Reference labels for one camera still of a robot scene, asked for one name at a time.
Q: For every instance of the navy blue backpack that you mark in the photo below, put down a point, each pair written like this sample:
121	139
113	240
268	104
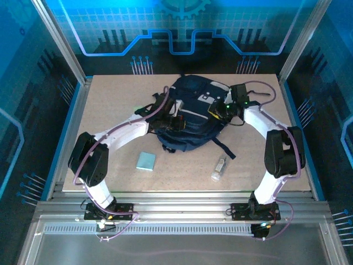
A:
193	129

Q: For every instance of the light blue sticky note pad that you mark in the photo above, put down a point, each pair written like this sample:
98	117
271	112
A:
146	161

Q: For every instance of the clear plastic tube case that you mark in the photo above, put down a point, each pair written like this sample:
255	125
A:
220	168

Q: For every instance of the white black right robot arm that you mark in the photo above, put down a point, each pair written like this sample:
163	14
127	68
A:
284	154

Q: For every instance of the small black connector box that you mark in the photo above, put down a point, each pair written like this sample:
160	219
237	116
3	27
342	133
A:
259	230

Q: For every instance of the aluminium enclosure frame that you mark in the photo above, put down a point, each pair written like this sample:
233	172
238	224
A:
179	209

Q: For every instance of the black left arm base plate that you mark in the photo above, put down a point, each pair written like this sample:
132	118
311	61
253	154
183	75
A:
124	212

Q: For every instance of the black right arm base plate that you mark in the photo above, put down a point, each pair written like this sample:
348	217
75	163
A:
240	212

